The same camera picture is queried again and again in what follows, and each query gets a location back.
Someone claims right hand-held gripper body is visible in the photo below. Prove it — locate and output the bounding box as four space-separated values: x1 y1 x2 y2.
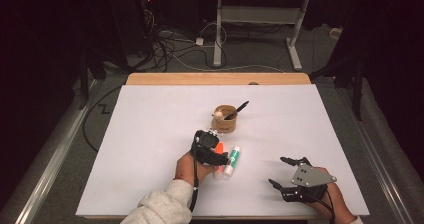
281 162 338 204

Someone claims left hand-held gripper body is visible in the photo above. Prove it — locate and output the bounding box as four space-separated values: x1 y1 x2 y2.
190 128 224 162

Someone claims orange highlighter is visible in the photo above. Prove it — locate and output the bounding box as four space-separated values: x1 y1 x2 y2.
213 142 225 181

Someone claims round wooden pen holder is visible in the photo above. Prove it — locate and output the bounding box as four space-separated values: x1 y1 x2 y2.
211 104 238 134

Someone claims black pen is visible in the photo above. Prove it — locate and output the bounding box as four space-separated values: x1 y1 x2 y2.
224 100 250 121

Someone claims person's left hand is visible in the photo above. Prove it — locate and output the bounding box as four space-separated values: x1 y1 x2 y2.
175 151 218 187

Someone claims person's right hand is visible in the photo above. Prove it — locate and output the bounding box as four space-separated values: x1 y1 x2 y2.
311 166 358 224

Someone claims green and white marker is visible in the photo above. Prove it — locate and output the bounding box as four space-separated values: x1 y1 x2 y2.
222 145 242 178

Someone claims white table cover sheet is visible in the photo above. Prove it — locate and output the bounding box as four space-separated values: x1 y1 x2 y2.
75 84 370 217

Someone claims wooden table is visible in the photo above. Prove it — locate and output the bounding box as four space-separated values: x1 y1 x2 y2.
83 72 368 222

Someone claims black stand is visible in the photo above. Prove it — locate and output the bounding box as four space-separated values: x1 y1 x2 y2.
309 50 365 122
77 48 108 111

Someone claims right hand-held gripper black cable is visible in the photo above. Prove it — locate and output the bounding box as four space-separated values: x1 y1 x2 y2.
311 187 336 224

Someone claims hand-held gripper black cable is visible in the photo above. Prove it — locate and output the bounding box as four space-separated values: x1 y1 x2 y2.
188 155 200 214
311 187 336 224

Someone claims left hand-held gripper black cable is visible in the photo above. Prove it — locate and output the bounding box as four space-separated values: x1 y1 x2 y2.
188 155 200 214

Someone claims aluminium rail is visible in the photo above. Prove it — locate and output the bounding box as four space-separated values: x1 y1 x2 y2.
13 79 105 224
336 83 415 224

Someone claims white floor cable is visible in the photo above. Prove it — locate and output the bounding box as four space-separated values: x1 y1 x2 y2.
173 53 286 74

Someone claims bundle of black floor cables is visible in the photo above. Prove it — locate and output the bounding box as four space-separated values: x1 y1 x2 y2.
138 8 221 73

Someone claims white metal desk frame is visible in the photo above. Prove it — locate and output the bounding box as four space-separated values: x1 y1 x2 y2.
199 0 355 72

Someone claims black floor cable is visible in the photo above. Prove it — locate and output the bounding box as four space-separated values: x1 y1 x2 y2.
82 85 125 153

